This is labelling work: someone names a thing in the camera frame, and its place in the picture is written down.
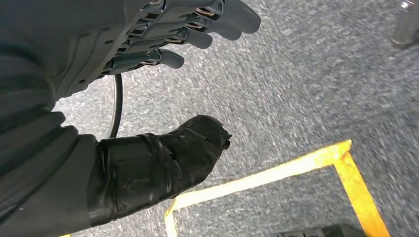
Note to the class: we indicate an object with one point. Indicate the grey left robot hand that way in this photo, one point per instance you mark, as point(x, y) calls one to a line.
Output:
point(147, 170)

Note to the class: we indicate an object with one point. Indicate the stainless steel workbench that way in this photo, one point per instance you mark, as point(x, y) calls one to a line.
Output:
point(406, 29)

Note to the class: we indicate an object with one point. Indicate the yellow floor tape square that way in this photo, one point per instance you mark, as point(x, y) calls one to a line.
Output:
point(262, 175)

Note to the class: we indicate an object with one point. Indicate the black perforated bracket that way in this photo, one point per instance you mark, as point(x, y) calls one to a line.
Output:
point(320, 231)

